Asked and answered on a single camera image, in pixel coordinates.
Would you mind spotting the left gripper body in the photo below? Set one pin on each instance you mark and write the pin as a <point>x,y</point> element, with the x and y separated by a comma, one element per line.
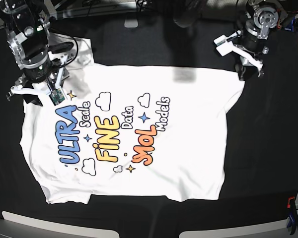
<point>244,69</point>

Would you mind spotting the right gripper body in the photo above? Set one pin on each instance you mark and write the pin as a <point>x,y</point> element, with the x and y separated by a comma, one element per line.
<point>54,81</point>

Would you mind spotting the white printed t-shirt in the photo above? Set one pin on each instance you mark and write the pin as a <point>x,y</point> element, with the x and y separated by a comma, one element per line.
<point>132,131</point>

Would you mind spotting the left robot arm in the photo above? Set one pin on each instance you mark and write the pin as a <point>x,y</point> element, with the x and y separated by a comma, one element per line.
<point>261,18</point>

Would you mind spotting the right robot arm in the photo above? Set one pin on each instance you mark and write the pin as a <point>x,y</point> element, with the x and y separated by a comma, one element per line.
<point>27,24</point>

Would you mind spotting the black table cloth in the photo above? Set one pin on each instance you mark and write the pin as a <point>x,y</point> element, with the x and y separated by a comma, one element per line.
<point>261,162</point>

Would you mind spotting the grey tape patch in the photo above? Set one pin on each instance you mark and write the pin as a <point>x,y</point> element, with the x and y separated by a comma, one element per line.
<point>131,23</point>

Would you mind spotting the red blue clamp bottom right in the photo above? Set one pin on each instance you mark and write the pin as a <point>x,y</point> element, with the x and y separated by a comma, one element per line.
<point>292,224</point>

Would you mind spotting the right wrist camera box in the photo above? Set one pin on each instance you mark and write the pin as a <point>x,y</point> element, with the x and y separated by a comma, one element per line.
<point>57,96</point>

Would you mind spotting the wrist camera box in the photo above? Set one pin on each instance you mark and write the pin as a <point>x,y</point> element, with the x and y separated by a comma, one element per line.
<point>224,45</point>
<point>57,96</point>

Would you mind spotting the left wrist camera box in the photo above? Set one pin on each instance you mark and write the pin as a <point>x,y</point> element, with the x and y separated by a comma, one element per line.
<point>224,45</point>

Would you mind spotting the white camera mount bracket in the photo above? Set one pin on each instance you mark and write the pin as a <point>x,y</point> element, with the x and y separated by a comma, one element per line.
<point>250,57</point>

